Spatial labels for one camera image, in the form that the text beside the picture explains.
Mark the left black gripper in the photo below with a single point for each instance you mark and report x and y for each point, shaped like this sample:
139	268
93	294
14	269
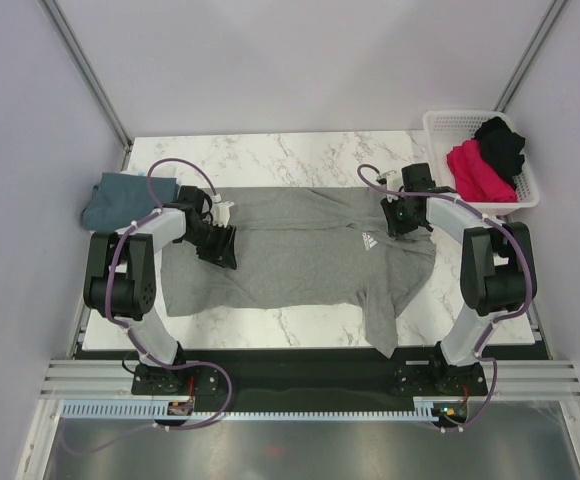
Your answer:
222	250

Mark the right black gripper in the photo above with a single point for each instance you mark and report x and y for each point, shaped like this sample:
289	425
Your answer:
394	227

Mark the grey t shirt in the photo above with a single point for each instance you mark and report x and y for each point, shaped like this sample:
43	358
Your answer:
306	246

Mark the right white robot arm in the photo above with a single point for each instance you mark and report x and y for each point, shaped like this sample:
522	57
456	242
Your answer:
497	277

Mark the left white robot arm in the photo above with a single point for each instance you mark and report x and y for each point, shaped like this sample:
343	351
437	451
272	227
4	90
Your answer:
121	284

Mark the red t shirt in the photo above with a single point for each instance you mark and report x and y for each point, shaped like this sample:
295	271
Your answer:
475	180

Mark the white plastic basket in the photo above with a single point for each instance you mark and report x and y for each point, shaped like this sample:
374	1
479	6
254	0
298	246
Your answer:
446	129

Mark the black t shirt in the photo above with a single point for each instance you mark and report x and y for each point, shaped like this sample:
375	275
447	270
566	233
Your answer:
501	148

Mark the folded blue t shirt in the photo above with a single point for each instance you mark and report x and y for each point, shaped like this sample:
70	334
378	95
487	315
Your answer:
118	199

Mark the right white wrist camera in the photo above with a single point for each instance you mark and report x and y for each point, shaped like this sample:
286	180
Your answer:
390	180

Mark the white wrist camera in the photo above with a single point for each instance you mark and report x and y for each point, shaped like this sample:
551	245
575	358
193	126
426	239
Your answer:
220	211
390	180

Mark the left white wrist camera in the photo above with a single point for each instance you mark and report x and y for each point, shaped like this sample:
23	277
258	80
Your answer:
220	211

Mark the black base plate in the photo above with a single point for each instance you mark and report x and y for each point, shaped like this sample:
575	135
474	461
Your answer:
329	377

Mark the right corner aluminium post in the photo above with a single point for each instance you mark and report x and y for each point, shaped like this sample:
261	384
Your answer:
538	40

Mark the corner aluminium post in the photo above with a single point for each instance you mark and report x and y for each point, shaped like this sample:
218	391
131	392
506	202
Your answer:
538	40
69	39

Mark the left corner aluminium post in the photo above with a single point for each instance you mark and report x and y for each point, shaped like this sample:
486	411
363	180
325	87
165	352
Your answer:
69	39

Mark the white slotted cable duct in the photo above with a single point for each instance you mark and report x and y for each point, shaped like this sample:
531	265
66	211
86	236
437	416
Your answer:
418	409

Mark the aluminium frame rail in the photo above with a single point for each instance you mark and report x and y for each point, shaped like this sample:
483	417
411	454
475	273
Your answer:
536	380

